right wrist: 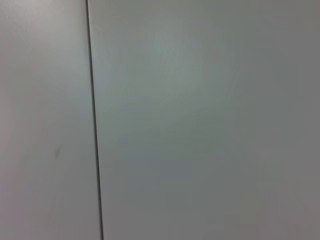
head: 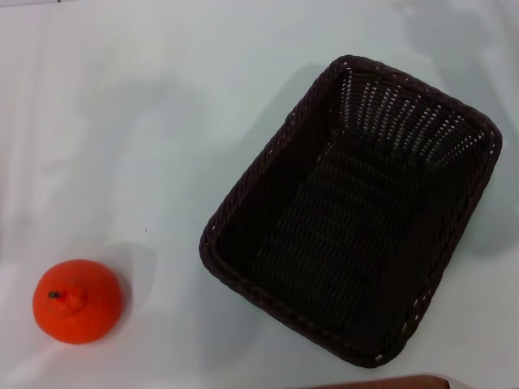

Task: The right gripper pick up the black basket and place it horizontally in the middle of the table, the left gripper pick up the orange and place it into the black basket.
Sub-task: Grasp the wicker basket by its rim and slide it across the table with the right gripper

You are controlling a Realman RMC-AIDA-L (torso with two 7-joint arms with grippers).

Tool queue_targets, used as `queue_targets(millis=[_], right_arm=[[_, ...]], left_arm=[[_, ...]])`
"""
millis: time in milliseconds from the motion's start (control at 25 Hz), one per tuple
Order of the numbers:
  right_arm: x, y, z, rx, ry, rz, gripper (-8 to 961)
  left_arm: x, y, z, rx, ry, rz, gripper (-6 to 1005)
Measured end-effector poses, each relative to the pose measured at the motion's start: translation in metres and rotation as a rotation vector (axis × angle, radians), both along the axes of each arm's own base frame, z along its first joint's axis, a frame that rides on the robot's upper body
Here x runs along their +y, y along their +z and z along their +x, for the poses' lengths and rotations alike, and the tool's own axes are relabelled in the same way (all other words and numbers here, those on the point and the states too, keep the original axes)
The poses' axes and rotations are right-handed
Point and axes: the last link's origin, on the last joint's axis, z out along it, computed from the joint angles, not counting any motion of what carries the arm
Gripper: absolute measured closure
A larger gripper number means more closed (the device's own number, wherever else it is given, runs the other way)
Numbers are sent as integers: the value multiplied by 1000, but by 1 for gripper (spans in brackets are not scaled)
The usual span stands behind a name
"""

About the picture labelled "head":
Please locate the dark brown woven basket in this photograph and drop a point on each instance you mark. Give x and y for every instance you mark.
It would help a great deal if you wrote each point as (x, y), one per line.
(324, 251)

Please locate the orange mandarin fruit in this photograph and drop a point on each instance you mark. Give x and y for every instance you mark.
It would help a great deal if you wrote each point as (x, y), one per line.
(89, 312)

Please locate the brown wooden edge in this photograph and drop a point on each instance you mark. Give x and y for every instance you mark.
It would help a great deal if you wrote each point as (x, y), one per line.
(385, 383)

